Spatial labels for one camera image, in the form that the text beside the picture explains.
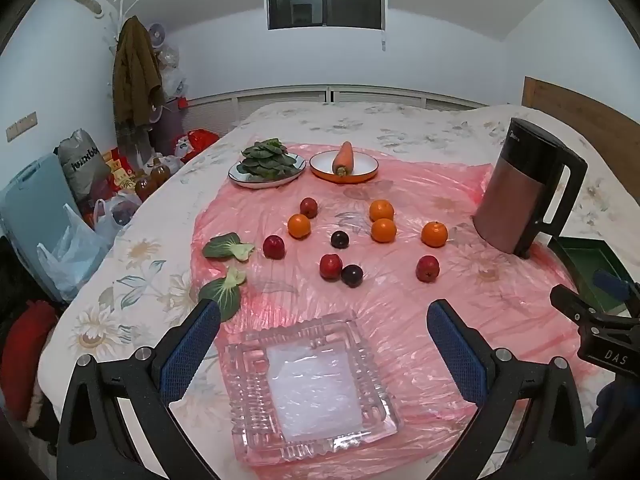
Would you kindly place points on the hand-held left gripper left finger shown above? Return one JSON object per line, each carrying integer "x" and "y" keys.
{"x": 192, "y": 345}

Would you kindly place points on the purple bin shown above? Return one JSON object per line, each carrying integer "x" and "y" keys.
{"x": 167, "y": 127}

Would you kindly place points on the clear bag with dark contents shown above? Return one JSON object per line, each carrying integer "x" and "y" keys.
{"x": 122, "y": 210}

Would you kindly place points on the wall switch panel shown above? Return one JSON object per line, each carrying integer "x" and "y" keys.
{"x": 22, "y": 126}

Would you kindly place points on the orange mandarin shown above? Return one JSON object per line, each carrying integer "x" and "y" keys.
{"x": 383, "y": 230}
{"x": 381, "y": 210}
{"x": 434, "y": 234}
{"x": 299, "y": 225}

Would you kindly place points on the pile of green leaves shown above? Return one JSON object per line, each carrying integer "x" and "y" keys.
{"x": 265, "y": 160}

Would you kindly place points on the bok choy leaf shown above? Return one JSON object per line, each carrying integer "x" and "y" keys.
{"x": 220, "y": 295}
{"x": 222, "y": 247}

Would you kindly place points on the white slatted radiator cover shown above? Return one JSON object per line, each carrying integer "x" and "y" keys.
{"x": 280, "y": 102}

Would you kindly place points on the yellow and red boxes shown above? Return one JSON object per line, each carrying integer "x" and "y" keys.
{"x": 120, "y": 170}

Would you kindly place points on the white coat rack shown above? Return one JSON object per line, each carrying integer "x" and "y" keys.
{"x": 122, "y": 17}

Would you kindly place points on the red cloth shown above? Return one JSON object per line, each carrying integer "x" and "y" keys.
{"x": 25, "y": 355}

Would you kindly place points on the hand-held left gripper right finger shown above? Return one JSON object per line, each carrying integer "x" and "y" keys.
{"x": 457, "y": 350}

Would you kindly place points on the dark purple plum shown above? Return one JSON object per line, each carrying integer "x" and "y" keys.
{"x": 339, "y": 239}
{"x": 352, "y": 275}

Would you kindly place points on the amber bottle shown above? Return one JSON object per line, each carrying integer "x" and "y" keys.
{"x": 159, "y": 172}
{"x": 144, "y": 186}

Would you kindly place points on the white plate with dark rim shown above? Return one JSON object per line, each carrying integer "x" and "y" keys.
{"x": 295, "y": 170}

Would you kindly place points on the copper and black electric kettle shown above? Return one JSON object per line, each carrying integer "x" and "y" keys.
{"x": 510, "y": 195}

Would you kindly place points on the white plastic bag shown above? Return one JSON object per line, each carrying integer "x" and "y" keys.
{"x": 70, "y": 255}

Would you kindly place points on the grey printed sack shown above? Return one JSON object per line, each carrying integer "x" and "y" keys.
{"x": 82, "y": 165}

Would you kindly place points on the pink plastic sheet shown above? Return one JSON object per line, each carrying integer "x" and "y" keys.
{"x": 390, "y": 290}

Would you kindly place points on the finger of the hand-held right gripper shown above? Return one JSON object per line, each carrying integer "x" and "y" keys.
{"x": 575, "y": 305}
{"x": 614, "y": 284}

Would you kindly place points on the brown coat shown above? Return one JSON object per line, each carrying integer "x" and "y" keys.
{"x": 135, "y": 75}

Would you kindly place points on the clear glass square dish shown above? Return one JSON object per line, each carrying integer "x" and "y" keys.
{"x": 315, "y": 390}

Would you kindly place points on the red plastic bag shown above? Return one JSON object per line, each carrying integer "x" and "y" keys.
{"x": 200, "y": 141}

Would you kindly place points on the white blind wand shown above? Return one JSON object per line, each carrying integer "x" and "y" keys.
{"x": 384, "y": 40}

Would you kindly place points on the person's right forearm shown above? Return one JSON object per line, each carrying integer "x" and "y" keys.
{"x": 605, "y": 405}

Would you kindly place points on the wooden headboard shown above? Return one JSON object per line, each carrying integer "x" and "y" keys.
{"x": 575, "y": 110}

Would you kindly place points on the red plum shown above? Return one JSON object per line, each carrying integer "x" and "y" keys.
{"x": 308, "y": 207}
{"x": 427, "y": 268}
{"x": 330, "y": 266}
{"x": 274, "y": 246}

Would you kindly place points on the green metal tray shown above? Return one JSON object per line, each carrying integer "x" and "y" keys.
{"x": 595, "y": 260}

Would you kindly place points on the orange and white plate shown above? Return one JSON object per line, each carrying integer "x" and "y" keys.
{"x": 362, "y": 165}

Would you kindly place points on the light blue plastic box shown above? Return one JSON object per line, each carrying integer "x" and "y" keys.
{"x": 30, "y": 210}

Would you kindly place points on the carrot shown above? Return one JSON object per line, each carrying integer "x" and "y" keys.
{"x": 344, "y": 157}

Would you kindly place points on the small white fan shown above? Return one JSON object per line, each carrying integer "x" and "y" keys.
{"x": 157, "y": 35}

